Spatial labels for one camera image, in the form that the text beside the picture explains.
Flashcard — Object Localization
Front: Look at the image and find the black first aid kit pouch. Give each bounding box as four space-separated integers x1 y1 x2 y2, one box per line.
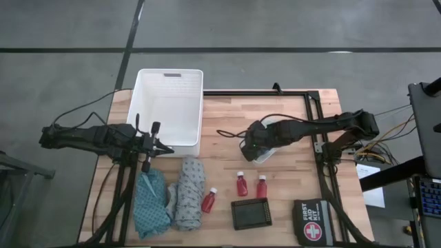
291 198 336 247

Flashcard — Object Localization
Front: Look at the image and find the small white plastic bin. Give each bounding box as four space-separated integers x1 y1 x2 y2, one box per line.
252 116 282 165

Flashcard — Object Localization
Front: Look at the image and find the white paper sheet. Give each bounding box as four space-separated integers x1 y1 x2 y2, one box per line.
355 163 386 209

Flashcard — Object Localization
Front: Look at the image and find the dark brown cable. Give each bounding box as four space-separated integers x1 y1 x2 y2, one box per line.
90 162 117 237

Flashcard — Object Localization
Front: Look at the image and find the black slotted plastic basket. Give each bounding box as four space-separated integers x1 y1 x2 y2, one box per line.
230 197 274 231

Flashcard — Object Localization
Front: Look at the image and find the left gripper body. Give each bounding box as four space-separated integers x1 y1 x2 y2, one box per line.
116 122 154 163

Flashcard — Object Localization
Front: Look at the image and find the black aluminium table frame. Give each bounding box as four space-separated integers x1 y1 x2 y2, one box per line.
81 88 376 248

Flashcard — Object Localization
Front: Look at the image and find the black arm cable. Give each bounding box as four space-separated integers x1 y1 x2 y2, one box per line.
216 112 311 139
51 88 134 128

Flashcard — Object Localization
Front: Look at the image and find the grey patterned gown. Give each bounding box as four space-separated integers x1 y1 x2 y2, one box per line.
167 156 207 232

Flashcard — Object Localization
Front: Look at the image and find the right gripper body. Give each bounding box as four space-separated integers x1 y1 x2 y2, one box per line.
240 119 276 163

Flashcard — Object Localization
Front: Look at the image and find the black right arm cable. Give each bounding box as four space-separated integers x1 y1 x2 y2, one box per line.
216 112 311 139

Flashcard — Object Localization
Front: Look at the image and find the backlit black keyboard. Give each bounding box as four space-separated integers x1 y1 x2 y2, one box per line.
411 174 441 218

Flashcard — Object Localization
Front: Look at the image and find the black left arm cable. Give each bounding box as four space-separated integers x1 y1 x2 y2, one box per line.
51 88 134 128

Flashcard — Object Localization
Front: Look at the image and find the grey metal cart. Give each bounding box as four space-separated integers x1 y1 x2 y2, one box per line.
0 150 56 248

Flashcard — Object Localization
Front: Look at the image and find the red bottle with white cap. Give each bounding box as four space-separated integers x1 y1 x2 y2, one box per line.
236 171 249 198
256 174 269 200
201 187 218 214

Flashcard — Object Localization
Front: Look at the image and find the black table beam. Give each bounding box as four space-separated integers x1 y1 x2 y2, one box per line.
359 155 425 192

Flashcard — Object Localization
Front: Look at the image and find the yellow and black cable bundle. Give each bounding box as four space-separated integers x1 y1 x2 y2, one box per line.
354 103 418 166

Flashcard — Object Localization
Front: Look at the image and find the teal patterned gown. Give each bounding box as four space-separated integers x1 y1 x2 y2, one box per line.
132 167 173 241

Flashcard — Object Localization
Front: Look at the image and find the large white perforated basket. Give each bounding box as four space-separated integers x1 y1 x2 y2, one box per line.
126 68 205 158

